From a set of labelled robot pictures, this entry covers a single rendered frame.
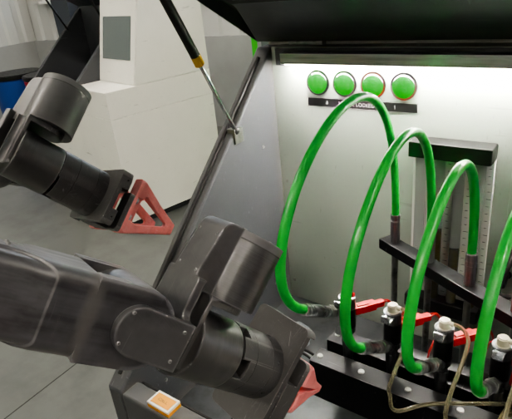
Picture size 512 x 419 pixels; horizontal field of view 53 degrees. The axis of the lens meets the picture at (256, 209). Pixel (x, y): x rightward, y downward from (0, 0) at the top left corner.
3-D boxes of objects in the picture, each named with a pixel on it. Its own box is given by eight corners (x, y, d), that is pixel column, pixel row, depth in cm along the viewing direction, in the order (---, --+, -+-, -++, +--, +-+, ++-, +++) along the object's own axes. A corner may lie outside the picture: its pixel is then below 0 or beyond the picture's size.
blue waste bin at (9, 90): (-3, 140, 643) (-23, 76, 611) (38, 125, 687) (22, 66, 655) (26, 144, 611) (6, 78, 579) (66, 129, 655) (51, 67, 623)
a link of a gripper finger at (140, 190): (164, 204, 70) (104, 171, 64) (191, 206, 64) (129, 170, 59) (143, 250, 68) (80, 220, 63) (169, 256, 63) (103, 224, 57)
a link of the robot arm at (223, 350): (130, 352, 41) (169, 386, 37) (172, 273, 42) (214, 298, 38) (191, 370, 45) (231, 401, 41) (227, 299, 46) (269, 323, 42)
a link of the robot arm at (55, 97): (-5, 183, 64) (-62, 147, 56) (35, 105, 67) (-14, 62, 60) (71, 197, 59) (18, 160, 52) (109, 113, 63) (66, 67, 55)
